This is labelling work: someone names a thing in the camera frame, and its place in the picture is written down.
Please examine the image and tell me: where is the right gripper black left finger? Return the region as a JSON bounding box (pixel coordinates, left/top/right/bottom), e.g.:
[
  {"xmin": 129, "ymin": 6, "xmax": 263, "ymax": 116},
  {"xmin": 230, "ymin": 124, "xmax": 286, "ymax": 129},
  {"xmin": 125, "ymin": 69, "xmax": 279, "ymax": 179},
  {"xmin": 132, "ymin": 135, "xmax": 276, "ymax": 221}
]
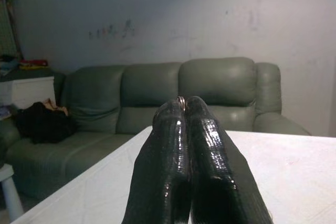
[{"xmin": 122, "ymin": 99, "xmax": 192, "ymax": 224}]

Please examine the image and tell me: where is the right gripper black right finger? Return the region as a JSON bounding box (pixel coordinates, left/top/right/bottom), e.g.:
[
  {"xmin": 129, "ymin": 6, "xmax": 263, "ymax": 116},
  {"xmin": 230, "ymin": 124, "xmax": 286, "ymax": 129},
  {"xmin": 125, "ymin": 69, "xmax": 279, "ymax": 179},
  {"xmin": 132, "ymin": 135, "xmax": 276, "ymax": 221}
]
[{"xmin": 185, "ymin": 97, "xmax": 274, "ymax": 224}]

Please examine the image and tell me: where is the black car key with ring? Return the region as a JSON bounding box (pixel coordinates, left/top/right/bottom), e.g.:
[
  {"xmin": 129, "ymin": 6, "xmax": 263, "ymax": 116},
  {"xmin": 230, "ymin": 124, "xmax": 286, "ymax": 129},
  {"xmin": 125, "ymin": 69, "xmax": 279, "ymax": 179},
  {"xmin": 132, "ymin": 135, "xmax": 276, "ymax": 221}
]
[{"xmin": 176, "ymin": 95, "xmax": 187, "ymax": 112}]

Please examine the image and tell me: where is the green leather sofa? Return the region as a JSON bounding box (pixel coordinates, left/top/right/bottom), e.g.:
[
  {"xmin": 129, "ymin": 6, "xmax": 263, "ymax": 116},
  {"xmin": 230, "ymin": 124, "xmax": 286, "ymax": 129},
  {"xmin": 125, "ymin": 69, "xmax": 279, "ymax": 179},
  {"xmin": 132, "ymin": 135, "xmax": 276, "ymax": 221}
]
[{"xmin": 0, "ymin": 56, "xmax": 312, "ymax": 209}]

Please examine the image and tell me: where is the peach cloth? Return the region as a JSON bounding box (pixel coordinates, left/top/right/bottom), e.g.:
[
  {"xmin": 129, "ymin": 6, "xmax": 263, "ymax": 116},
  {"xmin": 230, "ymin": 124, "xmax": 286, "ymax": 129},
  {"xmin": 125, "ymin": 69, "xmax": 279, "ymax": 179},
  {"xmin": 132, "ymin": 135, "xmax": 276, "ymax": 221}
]
[{"xmin": 43, "ymin": 98, "xmax": 69, "ymax": 116}]

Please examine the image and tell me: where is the black clothing heap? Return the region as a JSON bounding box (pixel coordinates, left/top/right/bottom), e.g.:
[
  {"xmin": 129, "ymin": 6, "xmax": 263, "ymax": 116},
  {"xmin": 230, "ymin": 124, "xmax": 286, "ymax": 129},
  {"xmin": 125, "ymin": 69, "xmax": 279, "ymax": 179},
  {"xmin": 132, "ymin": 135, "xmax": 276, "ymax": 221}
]
[{"xmin": 14, "ymin": 101, "xmax": 77, "ymax": 145}]

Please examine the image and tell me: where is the white cabinet with green top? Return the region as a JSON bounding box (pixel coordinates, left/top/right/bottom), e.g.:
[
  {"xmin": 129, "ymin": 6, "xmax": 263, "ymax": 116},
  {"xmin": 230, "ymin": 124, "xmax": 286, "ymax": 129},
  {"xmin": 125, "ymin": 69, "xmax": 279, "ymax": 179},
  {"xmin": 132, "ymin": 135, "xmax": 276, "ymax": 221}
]
[{"xmin": 0, "ymin": 68, "xmax": 56, "ymax": 111}]

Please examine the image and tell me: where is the white plastic stool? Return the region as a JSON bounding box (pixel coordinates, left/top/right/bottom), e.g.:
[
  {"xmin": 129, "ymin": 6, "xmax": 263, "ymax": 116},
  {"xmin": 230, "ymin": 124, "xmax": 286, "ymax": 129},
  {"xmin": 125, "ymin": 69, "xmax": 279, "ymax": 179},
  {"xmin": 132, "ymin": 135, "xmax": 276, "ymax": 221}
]
[{"xmin": 0, "ymin": 163, "xmax": 25, "ymax": 222}]

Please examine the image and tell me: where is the red and yellow folded cloth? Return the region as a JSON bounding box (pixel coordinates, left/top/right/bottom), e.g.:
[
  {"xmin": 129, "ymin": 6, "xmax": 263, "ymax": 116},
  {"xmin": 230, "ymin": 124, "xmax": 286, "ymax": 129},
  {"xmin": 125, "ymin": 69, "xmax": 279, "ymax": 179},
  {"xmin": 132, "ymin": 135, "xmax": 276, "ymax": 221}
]
[{"xmin": 19, "ymin": 58, "xmax": 49, "ymax": 71}]

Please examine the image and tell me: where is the teal folded cloth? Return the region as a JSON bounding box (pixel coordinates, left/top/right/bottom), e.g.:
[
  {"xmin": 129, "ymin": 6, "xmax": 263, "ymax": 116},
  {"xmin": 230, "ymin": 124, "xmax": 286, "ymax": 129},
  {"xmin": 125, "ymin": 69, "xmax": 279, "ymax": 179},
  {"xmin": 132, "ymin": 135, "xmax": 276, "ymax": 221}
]
[{"xmin": 0, "ymin": 60, "xmax": 19, "ymax": 77}]

